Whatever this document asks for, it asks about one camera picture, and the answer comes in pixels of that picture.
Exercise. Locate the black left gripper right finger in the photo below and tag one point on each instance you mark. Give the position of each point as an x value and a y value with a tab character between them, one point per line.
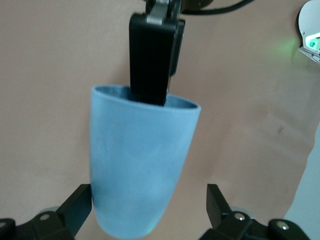
225	220

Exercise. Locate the blue plastic cup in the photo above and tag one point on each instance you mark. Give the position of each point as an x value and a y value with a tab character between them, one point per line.
140	162

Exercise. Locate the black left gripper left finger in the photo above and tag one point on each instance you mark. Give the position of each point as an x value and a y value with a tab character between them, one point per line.
62	220

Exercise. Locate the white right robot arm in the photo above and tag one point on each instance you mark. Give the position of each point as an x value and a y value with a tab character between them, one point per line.
310	17

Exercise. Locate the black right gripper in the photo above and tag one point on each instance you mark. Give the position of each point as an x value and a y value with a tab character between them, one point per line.
192	4

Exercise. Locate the brown table cover sheet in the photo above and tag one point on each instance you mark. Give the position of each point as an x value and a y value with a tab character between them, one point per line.
50	100

